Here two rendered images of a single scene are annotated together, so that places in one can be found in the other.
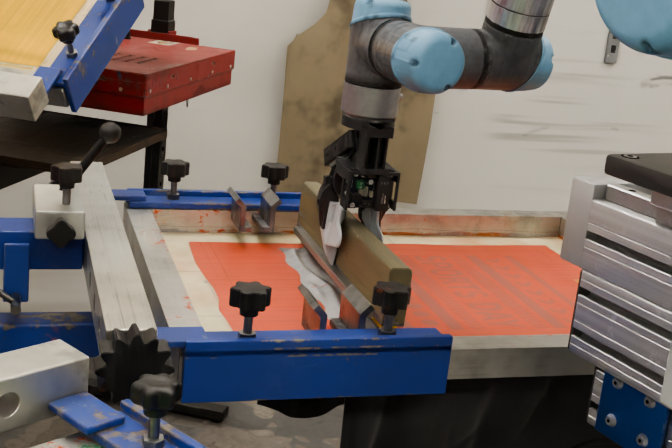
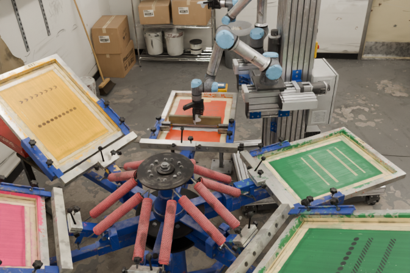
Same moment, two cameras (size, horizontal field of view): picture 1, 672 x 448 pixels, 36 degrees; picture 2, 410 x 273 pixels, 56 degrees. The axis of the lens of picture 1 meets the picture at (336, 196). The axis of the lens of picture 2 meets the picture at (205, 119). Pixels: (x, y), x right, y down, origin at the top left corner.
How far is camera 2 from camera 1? 2.44 m
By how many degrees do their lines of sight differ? 60
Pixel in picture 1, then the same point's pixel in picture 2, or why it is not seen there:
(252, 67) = not seen: outside the picture
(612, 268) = (254, 100)
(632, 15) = (273, 77)
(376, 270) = (215, 119)
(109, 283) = (218, 145)
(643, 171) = (263, 89)
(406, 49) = (215, 88)
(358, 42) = (199, 89)
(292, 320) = (208, 134)
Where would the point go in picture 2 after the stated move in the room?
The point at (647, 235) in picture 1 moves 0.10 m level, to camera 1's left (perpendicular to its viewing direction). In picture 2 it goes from (258, 94) to (254, 100)
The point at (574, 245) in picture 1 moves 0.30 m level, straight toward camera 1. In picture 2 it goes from (246, 100) to (281, 112)
